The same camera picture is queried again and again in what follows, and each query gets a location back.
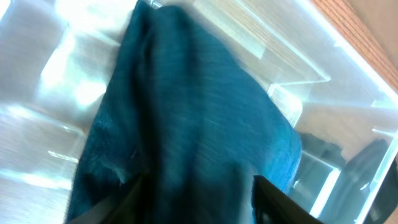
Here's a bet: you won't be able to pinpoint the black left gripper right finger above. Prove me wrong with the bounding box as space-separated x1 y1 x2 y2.
252 175 322 224

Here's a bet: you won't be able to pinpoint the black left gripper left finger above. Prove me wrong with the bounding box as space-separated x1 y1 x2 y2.
67 174 146 224

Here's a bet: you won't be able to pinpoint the blue denim jeans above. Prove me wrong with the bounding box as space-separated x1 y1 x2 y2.
66 1 302 223

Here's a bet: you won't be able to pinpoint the clear plastic storage bin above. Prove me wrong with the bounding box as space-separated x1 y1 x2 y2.
1 0 397 223

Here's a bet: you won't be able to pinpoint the large folded black garment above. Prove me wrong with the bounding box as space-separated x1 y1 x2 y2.
335 139 397 223

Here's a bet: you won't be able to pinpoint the small folded black garment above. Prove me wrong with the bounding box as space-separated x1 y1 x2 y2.
300 133 346 168

